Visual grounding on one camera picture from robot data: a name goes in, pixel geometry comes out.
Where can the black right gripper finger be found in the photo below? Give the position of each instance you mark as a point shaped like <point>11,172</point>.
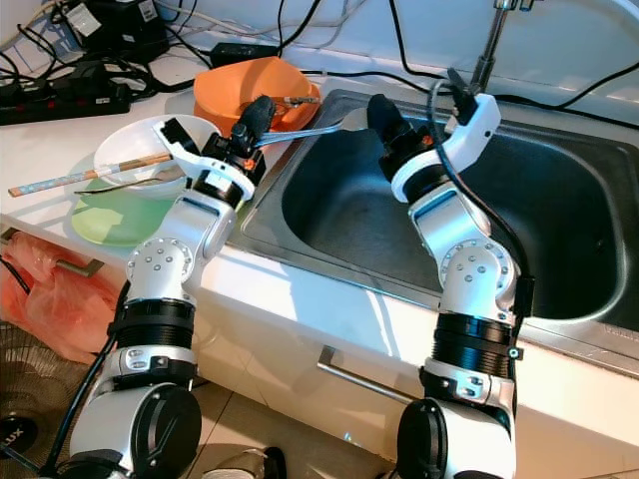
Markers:
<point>384,115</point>

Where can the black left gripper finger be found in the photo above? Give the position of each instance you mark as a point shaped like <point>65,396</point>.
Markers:
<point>255,115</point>

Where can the white ribbed bowl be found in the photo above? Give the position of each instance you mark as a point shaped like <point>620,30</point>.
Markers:
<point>135,150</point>

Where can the wooden chopstick patterned end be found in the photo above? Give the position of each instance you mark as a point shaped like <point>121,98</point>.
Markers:
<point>50,183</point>
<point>120,165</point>

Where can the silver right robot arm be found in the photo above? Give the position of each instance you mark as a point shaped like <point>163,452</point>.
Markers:
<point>474,274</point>

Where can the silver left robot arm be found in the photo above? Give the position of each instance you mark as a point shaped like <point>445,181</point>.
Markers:
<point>160,269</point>

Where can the white kitchen cabinet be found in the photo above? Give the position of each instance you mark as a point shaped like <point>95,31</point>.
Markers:
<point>290,399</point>

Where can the orange bowl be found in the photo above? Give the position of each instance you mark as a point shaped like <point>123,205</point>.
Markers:
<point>230,90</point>

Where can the black power adapter brick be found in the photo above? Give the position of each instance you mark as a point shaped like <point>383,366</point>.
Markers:
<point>245,53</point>

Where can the stainless steel sink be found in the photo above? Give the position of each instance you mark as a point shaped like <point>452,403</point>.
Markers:
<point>359,200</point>

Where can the chrome faucet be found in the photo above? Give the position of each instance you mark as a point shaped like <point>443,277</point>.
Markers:
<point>494,40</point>

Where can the light green plate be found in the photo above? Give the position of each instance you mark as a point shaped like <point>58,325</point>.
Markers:
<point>120,225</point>

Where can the black battery charger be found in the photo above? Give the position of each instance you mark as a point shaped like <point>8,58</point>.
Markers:
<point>115,30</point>

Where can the black power strip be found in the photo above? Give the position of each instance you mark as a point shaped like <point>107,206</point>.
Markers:
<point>60,100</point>

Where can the red plastic bag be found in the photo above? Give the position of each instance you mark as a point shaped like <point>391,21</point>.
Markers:
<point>50,299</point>

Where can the black floor fan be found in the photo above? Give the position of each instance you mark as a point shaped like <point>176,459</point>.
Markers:
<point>30,399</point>

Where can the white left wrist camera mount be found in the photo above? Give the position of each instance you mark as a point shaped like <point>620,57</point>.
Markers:
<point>195,155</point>

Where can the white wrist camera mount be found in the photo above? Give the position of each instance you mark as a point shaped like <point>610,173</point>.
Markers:
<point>195,155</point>
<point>479,125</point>

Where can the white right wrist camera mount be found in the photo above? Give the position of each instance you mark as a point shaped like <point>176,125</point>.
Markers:
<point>479,125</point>

